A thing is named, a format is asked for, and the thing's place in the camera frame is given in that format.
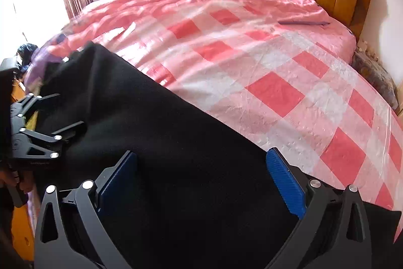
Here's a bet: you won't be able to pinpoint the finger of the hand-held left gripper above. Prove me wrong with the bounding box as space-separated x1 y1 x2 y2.
11 93 61 119
12 121 87 167

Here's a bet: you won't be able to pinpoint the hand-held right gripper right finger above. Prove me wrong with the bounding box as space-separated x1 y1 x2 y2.
266 147 374 269

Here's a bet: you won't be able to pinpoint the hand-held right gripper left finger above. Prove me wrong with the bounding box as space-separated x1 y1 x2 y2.
33 151 139 269

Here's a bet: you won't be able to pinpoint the black pants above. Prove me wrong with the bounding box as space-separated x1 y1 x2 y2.
31 41 402 269

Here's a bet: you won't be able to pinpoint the person's left hand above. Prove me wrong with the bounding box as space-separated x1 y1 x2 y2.
0 162 36 194

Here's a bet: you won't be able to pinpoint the dark object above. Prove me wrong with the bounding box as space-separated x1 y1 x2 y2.
17 44 39 72

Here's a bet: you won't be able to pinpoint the pink checkered plastic sheet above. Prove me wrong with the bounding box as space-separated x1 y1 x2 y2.
41 1 403 238

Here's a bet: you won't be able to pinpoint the floral covered nightstand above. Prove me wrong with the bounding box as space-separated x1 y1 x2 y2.
351 45 400 112

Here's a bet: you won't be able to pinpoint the small ornaments on nightstand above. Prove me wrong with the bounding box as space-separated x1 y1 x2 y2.
358 39 380 63

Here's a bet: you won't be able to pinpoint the purple cloth strip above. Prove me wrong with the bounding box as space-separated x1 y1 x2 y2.
278 20 331 27

